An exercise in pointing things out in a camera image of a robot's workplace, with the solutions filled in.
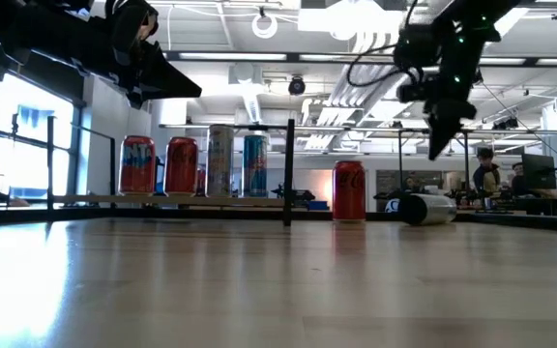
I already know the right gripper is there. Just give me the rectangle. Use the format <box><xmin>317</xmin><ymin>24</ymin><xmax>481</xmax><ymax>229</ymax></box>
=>
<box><xmin>394</xmin><ymin>21</ymin><xmax>483</xmax><ymax>161</ymax></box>

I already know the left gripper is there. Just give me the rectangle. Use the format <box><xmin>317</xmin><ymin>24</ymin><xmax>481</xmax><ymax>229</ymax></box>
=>
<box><xmin>103</xmin><ymin>0</ymin><xmax>202</xmax><ymax>110</ymax></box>

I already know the red Fanta can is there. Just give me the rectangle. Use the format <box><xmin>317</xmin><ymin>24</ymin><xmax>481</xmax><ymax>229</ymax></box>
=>
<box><xmin>117</xmin><ymin>134</ymin><xmax>157</xmax><ymax>196</ymax></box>

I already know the white Celsius can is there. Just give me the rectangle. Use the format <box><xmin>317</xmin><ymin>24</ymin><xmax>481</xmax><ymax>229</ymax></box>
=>
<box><xmin>205</xmin><ymin>124</ymin><xmax>236</xmax><ymax>198</ymax></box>
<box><xmin>397</xmin><ymin>192</ymin><xmax>458</xmax><ymax>227</ymax></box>

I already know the red Coca-Cola can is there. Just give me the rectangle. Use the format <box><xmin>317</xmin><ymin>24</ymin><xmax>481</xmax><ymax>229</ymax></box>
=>
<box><xmin>332</xmin><ymin>159</ymin><xmax>367</xmax><ymax>222</ymax></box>
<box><xmin>163</xmin><ymin>136</ymin><xmax>199</xmax><ymax>196</ymax></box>

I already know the blue silver Red Bull can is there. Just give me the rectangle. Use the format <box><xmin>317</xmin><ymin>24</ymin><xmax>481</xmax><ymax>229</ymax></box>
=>
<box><xmin>242</xmin><ymin>133</ymin><xmax>270</xmax><ymax>198</ymax></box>

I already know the black monitor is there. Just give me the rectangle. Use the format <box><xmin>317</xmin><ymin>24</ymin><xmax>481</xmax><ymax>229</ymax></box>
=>
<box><xmin>521</xmin><ymin>153</ymin><xmax>557</xmax><ymax>190</ymax></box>

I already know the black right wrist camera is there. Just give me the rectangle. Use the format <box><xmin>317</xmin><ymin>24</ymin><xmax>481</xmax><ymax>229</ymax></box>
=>
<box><xmin>396</xmin><ymin>82</ymin><xmax>435</xmax><ymax>104</ymax></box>

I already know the white coiled cable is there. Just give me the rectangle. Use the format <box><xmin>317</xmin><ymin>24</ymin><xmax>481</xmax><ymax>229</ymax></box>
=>
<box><xmin>251</xmin><ymin>12</ymin><xmax>279</xmax><ymax>40</ymax></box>

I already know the black overhead camera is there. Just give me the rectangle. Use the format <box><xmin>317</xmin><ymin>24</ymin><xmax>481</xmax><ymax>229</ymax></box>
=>
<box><xmin>286</xmin><ymin>74</ymin><xmax>308</xmax><ymax>97</ymax></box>

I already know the black aluminium rig frame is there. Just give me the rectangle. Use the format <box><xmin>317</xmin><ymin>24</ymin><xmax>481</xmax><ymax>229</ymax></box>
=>
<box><xmin>0</xmin><ymin>28</ymin><xmax>557</xmax><ymax>234</ymax></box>

